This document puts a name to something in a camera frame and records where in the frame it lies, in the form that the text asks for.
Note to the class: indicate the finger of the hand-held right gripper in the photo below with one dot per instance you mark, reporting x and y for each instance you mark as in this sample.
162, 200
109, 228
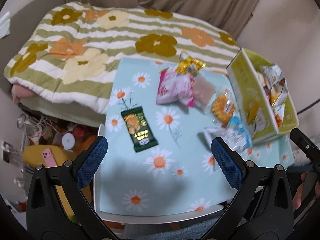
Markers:
303, 145

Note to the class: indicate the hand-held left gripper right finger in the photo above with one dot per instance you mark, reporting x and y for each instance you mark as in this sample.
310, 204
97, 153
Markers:
226, 165

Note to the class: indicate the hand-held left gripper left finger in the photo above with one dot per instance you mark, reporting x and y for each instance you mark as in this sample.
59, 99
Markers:
92, 162

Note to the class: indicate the white snack packet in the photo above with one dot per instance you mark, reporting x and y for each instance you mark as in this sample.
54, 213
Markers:
217, 136

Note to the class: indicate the blue snack packet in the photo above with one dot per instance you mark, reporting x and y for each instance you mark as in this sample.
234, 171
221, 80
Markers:
240, 130

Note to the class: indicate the orange snack packet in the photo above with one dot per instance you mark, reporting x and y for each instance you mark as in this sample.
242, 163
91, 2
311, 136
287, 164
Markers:
278, 116

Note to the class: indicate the white-orange snack packet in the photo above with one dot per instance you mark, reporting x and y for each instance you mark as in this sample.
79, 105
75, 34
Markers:
280, 96

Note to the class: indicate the green snack packet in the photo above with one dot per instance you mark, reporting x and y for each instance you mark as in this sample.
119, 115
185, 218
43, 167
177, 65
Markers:
137, 127

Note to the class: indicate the clear noodle snack packet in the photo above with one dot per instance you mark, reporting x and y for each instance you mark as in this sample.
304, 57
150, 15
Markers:
222, 107

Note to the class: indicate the yellow-green cardboard box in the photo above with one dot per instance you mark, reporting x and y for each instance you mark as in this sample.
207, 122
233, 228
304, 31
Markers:
250, 100

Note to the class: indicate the clear brown cake packet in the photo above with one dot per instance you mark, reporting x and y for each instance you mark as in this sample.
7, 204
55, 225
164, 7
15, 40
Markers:
203, 91

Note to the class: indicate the cream snack packet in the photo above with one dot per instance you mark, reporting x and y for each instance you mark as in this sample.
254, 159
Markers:
262, 78

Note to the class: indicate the grey-white snack packet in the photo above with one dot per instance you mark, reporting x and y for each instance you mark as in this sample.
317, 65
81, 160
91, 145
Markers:
273, 72

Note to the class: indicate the pink snack packet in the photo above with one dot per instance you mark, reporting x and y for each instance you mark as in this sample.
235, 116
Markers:
173, 90

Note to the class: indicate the gold snack packet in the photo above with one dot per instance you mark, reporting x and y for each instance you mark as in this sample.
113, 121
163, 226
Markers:
188, 65

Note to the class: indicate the person's right hand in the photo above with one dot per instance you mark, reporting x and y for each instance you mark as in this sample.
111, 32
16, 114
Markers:
300, 192

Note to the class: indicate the white round device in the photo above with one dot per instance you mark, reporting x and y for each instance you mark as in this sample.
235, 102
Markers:
68, 140

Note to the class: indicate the pink phone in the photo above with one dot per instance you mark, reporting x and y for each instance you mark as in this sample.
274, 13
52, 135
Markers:
48, 158

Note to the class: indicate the yellow bag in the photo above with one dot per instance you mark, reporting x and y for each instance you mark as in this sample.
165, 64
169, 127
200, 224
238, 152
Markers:
35, 155

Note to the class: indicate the light blue daisy tablecloth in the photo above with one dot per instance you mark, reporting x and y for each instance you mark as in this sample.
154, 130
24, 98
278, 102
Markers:
150, 180

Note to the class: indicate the pink pillow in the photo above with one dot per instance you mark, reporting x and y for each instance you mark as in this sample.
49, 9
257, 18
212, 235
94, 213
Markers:
21, 92

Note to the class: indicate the floral striped quilt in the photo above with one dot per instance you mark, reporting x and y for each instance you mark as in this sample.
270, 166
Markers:
87, 37

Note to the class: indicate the white paper sheet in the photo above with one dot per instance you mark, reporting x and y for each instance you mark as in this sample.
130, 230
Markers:
4, 26

